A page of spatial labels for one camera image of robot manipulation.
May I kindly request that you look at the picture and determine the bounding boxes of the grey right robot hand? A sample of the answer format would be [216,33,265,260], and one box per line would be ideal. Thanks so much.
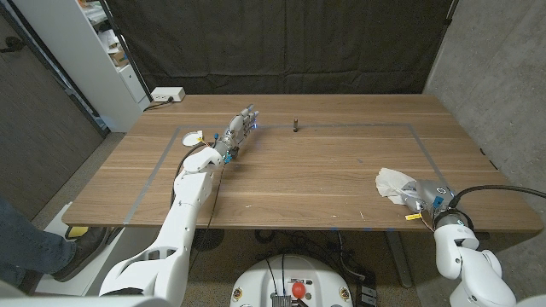
[398,178,458,215]

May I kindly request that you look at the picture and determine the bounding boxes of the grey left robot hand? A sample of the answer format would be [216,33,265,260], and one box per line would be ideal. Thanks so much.
[212,103,261,165]

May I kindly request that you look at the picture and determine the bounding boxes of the white paper towel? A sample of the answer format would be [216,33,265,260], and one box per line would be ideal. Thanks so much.
[375,166,422,207]

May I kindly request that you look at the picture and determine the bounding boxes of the white jar lid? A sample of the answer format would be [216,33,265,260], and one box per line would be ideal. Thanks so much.
[181,130,206,148]

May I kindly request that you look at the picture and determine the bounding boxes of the grey table leg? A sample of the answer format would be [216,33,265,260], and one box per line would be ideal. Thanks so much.
[385,231,414,289]

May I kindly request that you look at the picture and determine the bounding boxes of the white power strip box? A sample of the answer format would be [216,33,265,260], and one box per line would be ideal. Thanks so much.
[151,86,187,103]

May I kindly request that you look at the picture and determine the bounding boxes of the black backdrop curtain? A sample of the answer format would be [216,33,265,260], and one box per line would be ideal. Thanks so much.
[104,0,460,96]

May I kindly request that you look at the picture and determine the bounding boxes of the black round vented disc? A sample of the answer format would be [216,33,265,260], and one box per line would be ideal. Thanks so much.
[191,228,225,252]

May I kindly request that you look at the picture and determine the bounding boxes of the black floor power strip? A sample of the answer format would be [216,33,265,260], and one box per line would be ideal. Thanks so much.
[355,271,379,307]

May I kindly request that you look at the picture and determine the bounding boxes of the black backdrop stand pole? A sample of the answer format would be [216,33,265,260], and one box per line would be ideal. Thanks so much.
[442,0,460,27]
[97,0,154,103]

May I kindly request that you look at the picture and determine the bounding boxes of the small cardboard box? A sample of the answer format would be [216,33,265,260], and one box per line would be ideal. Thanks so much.
[107,48,130,68]

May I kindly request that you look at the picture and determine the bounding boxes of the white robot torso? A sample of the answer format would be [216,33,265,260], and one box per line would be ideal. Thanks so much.
[229,253,355,307]

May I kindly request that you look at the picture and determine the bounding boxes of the white shelf cabinet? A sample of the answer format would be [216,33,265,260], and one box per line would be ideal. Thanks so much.
[12,0,152,134]

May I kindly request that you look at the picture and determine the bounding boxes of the white floor board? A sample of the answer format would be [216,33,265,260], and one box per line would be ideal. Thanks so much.
[35,201,170,296]

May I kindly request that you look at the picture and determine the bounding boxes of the small yellow object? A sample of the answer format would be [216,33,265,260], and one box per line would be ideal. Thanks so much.
[67,225,90,240]

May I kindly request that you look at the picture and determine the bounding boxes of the dark person's shoe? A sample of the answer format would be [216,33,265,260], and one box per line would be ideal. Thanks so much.
[50,226,108,283]

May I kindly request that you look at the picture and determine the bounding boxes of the person's leg in jeans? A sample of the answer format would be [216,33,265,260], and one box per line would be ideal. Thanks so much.
[0,197,78,296]

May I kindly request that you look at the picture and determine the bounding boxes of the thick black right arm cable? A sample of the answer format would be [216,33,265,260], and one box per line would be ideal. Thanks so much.
[446,183,546,211]

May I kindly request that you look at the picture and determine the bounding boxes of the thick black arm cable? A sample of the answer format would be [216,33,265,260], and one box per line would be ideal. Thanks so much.
[170,142,210,208]
[446,183,546,211]

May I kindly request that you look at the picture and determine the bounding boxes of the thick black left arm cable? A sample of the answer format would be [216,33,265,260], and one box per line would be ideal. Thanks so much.
[170,142,210,208]

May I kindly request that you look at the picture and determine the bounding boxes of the black door handle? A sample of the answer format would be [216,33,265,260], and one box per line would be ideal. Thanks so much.
[0,35,26,55]

